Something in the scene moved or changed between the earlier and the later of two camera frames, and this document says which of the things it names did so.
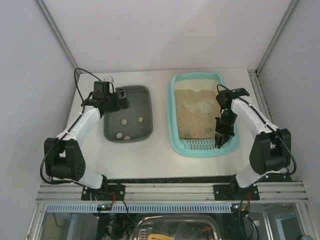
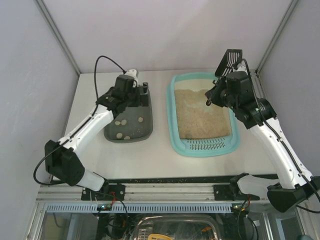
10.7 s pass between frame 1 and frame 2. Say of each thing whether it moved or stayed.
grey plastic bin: stayed
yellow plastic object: stayed
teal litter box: stayed
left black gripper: moved
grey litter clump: stayed
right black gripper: moved
